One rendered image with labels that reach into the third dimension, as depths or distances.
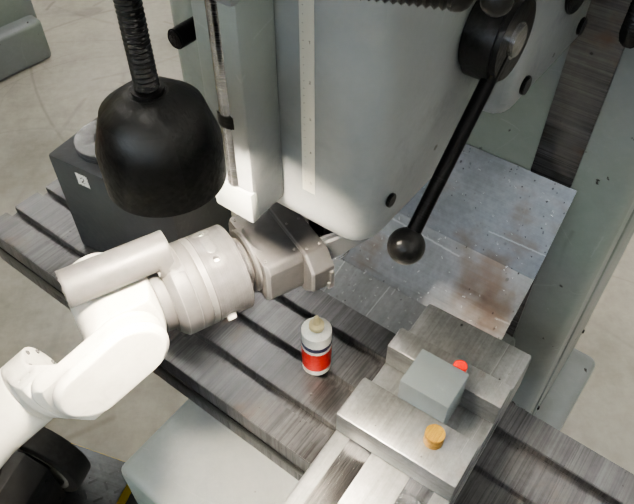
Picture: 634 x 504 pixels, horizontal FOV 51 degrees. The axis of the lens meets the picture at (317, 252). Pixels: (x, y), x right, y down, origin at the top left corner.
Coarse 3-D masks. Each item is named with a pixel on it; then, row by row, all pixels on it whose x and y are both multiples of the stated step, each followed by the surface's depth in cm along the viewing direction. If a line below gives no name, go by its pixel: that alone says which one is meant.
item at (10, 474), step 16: (16, 464) 115; (32, 464) 116; (0, 480) 113; (16, 480) 114; (32, 480) 116; (48, 480) 119; (0, 496) 111; (16, 496) 113; (32, 496) 115; (48, 496) 120; (64, 496) 126
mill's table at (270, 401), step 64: (0, 256) 115; (64, 256) 105; (256, 320) 96; (192, 384) 92; (256, 384) 91; (320, 384) 89; (256, 448) 91; (320, 448) 83; (512, 448) 85; (576, 448) 83
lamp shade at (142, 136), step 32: (128, 96) 35; (160, 96) 35; (192, 96) 36; (96, 128) 36; (128, 128) 34; (160, 128) 34; (192, 128) 35; (128, 160) 35; (160, 160) 35; (192, 160) 36; (224, 160) 39; (128, 192) 36; (160, 192) 36; (192, 192) 37
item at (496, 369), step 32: (448, 320) 88; (416, 352) 80; (448, 352) 84; (480, 352) 84; (512, 352) 84; (384, 384) 81; (480, 384) 77; (512, 384) 81; (480, 416) 78; (352, 448) 76; (480, 448) 76; (320, 480) 73; (352, 480) 73; (384, 480) 73
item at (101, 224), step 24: (96, 120) 96; (72, 144) 94; (72, 168) 92; (96, 168) 91; (72, 192) 96; (96, 192) 93; (72, 216) 102; (96, 216) 98; (120, 216) 94; (192, 216) 91; (216, 216) 97; (96, 240) 103; (120, 240) 99; (168, 240) 91
